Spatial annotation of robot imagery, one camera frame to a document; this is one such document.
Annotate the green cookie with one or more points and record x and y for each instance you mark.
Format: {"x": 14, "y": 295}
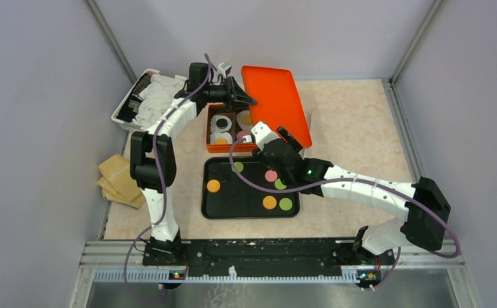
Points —
{"x": 279, "y": 185}
{"x": 238, "y": 166}
{"x": 285, "y": 204}

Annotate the paper cup back left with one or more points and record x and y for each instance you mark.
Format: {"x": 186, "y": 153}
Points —
{"x": 213, "y": 123}

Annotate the green cookie bottom right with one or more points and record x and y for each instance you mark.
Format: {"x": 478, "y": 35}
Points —
{"x": 285, "y": 204}

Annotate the green cookie right middle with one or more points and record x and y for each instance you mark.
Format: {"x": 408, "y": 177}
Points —
{"x": 279, "y": 185}

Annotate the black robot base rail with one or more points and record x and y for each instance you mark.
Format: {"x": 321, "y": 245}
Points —
{"x": 286, "y": 259}

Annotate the black cookie tray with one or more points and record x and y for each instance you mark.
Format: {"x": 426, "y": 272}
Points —
{"x": 238, "y": 200}

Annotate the orange cookie box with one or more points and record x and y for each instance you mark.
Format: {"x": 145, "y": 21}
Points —
{"x": 218, "y": 108}

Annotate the orange cookie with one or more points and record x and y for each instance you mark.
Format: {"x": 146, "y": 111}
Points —
{"x": 269, "y": 202}
{"x": 220, "y": 141}
{"x": 247, "y": 119}
{"x": 213, "y": 186}

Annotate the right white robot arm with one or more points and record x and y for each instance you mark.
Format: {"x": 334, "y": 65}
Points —
{"x": 420, "y": 211}

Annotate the yellow sponge cloth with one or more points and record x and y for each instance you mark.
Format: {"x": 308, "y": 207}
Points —
{"x": 116, "y": 183}

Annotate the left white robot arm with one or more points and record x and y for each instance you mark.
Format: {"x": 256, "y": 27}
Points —
{"x": 152, "y": 158}

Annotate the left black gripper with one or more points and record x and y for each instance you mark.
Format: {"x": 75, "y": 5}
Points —
{"x": 235, "y": 99}

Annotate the pink cookie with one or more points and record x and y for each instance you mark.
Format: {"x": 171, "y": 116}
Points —
{"x": 241, "y": 135}
{"x": 271, "y": 176}

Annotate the paper cup back middle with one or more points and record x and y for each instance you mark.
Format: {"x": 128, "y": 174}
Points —
{"x": 239, "y": 120}

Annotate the metal tongs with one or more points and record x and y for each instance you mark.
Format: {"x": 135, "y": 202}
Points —
{"x": 308, "y": 115}

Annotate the black cookie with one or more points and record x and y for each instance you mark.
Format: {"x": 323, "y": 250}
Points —
{"x": 222, "y": 124}
{"x": 223, "y": 177}

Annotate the green cookie top left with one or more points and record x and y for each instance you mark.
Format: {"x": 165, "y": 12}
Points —
{"x": 238, "y": 166}

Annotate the white plastic basket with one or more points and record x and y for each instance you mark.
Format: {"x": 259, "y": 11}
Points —
{"x": 126, "y": 110}

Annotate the paper cup front left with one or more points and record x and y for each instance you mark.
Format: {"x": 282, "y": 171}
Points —
{"x": 225, "y": 135}

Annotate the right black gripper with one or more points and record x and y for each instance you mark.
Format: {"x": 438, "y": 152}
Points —
{"x": 287, "y": 138}

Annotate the orange box lid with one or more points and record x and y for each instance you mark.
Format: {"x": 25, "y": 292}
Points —
{"x": 278, "y": 102}

